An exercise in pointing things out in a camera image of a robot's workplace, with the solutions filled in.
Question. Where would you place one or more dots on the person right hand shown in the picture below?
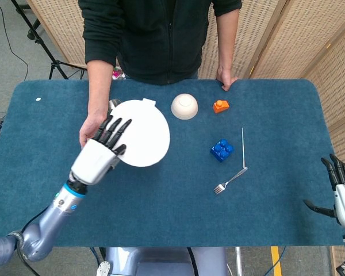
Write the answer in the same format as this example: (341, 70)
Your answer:
(89, 126)

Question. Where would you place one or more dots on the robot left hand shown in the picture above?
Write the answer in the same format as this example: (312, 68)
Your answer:
(93, 161)

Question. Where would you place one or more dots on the person left hand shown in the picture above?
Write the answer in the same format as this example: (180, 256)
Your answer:
(225, 76)

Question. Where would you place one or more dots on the white round plate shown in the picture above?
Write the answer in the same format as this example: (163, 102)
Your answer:
(146, 135)

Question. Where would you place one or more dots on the person left forearm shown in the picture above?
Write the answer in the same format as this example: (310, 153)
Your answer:
(225, 40)

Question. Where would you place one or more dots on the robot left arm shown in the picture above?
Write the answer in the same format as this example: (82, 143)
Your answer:
(46, 221)

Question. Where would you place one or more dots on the person right forearm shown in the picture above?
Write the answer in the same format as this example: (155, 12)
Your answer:
(99, 89)

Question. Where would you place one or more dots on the person torso black jacket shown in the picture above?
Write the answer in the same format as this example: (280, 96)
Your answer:
(149, 37)

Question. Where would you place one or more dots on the orange toy block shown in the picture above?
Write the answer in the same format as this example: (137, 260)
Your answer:
(220, 107)

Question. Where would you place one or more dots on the stainless steel cup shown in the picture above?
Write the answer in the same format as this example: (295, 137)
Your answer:
(113, 103)

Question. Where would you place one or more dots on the perforated wooden screen panel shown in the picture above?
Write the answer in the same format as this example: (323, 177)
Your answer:
(66, 31)
(247, 37)
(343, 95)
(299, 40)

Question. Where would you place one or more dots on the beige overturned bowl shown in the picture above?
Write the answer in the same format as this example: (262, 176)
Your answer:
(184, 107)

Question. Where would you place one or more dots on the pink object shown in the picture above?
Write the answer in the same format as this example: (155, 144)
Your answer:
(118, 74)

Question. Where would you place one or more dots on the small white box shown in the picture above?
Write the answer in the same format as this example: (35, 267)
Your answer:
(149, 100)

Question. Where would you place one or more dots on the thin white stick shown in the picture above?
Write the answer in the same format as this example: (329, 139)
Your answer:
(243, 146)

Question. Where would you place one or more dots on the blue toy block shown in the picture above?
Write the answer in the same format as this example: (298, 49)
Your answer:
(222, 151)

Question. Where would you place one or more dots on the blue table cloth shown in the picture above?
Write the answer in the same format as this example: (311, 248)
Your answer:
(161, 207)

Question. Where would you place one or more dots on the black tripod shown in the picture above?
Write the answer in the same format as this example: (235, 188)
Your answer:
(44, 47)

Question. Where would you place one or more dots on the yellow floor tape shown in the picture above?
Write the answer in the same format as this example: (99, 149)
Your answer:
(276, 261)

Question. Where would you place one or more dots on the silver fork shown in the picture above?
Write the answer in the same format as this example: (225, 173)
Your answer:
(231, 179)

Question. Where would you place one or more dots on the robot torso base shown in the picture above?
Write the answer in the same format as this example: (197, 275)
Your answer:
(161, 261)

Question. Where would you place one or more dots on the metal table leg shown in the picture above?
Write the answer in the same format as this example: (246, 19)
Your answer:
(239, 261)

